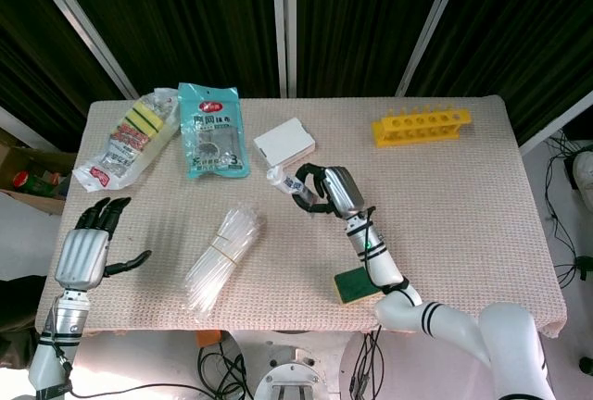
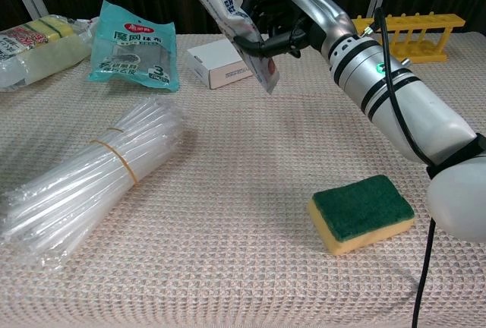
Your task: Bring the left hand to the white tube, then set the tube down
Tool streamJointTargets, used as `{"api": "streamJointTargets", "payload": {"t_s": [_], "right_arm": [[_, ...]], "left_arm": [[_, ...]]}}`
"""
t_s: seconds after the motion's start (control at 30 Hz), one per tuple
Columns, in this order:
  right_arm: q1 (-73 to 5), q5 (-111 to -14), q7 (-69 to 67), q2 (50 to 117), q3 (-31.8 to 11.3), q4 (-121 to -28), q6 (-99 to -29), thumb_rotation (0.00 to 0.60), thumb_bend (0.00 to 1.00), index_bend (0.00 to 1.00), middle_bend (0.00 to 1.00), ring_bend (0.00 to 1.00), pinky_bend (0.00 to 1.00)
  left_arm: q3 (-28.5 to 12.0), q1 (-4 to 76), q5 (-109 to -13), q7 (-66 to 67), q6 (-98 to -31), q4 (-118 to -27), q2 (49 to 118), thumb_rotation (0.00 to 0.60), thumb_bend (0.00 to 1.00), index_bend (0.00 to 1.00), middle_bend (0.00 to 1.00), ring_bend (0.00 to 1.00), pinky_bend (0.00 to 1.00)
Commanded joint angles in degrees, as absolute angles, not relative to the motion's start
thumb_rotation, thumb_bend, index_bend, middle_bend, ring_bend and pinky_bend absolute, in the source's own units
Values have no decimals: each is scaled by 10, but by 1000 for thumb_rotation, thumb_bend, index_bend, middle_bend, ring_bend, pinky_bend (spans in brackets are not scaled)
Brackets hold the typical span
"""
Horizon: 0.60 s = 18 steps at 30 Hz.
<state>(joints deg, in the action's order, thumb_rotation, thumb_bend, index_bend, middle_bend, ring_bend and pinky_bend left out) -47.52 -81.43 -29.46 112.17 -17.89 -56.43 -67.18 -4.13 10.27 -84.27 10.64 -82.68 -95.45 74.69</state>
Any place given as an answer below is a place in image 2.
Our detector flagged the teal cleaning cloth package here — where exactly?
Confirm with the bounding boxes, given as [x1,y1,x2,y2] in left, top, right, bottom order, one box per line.
[88,0,180,93]

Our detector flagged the yellow rubber band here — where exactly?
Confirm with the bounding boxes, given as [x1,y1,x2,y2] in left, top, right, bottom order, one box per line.
[89,127,140,185]

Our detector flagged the yellow sponge multipack bag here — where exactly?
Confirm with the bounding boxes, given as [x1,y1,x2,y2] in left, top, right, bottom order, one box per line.
[0,14,102,92]

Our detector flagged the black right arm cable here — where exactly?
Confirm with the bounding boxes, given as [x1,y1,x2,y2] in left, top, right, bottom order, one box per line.
[364,6,437,328]

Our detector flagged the white cardboard box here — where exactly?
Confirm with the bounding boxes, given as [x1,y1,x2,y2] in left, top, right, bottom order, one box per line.
[186,37,254,90]

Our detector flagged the green yellow scrub sponge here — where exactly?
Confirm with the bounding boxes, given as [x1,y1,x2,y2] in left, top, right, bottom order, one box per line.
[306,175,416,256]

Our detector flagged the yellow test tube rack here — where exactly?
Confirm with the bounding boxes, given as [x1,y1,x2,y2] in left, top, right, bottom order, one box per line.
[351,11,466,64]

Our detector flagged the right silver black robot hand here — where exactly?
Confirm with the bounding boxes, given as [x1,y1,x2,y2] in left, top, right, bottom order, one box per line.
[232,0,358,59]

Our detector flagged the clear plastic bag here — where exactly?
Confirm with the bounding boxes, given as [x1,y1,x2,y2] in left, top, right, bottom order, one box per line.
[0,96,187,257]

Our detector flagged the white blue toothpaste tube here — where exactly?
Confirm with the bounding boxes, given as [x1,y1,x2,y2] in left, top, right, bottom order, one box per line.
[188,0,281,96]

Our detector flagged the beige waffle tablecloth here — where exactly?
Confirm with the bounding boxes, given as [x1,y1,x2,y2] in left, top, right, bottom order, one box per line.
[0,31,486,328]

